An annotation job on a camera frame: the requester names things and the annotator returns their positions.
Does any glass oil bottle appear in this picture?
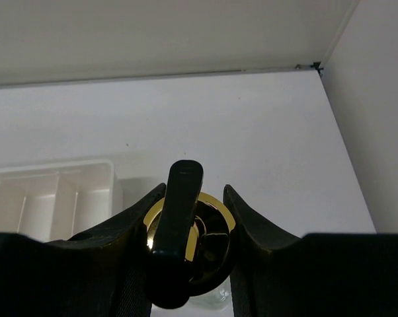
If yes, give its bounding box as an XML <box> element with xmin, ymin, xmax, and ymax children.
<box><xmin>143</xmin><ymin>160</ymin><xmax>239</xmax><ymax>309</ymax></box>

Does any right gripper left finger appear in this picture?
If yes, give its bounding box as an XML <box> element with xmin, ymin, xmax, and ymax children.
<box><xmin>0</xmin><ymin>184</ymin><xmax>166</xmax><ymax>316</ymax></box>

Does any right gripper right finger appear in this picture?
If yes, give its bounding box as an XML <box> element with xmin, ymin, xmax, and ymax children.
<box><xmin>223</xmin><ymin>186</ymin><xmax>398</xmax><ymax>316</ymax></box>

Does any white divided organizer tray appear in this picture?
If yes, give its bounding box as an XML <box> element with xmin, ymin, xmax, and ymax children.
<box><xmin>0</xmin><ymin>159</ymin><xmax>123</xmax><ymax>242</ymax></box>

